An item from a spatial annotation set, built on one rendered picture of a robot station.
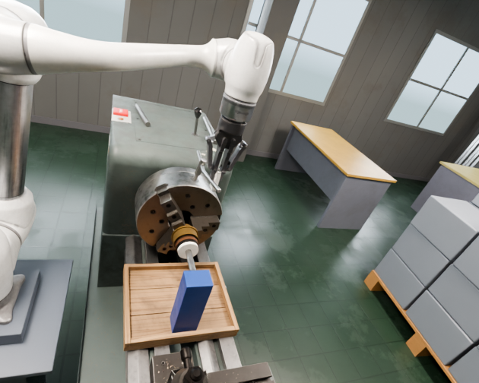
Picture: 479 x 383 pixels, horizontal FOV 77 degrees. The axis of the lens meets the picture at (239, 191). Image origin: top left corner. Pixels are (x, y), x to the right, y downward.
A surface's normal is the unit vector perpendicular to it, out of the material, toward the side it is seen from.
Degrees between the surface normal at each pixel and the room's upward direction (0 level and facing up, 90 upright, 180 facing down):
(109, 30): 90
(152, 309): 0
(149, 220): 90
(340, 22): 90
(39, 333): 0
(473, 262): 90
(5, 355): 0
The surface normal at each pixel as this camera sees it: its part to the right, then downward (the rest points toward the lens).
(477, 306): -0.93, -0.13
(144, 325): 0.30, -0.81
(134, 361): -0.13, -0.76
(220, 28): 0.29, 0.58
